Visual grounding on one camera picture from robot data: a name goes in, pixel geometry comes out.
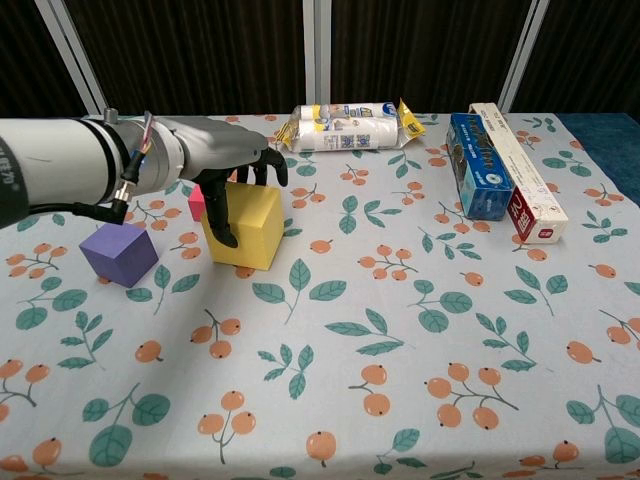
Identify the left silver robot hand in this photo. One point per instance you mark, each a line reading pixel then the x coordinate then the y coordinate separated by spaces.
pixel 220 147

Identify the small red cube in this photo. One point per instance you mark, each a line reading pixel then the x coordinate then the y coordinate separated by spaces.
pixel 195 205

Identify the large yellow cube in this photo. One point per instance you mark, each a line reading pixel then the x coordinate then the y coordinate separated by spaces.
pixel 255 230

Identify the medium purple cube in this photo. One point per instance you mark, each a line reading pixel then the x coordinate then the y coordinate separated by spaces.
pixel 120 255

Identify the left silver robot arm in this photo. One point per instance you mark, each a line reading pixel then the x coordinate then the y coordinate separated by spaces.
pixel 60 160

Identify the dark ribbed partition panel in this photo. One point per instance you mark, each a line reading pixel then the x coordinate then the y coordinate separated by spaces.
pixel 425 50
pixel 200 50
pixel 25 50
pixel 590 50

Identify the white plastic bag roll pack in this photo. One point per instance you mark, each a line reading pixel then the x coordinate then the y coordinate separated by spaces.
pixel 345 130

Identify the floral printed tablecloth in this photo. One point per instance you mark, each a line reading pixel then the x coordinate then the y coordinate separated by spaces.
pixel 350 325

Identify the blue cling film box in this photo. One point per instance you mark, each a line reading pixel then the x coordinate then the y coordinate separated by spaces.
pixel 475 160

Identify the long white foil box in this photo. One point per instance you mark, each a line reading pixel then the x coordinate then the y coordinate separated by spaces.
pixel 522 175

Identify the white partition post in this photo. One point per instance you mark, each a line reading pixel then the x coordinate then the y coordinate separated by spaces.
pixel 75 55
pixel 522 50
pixel 317 50

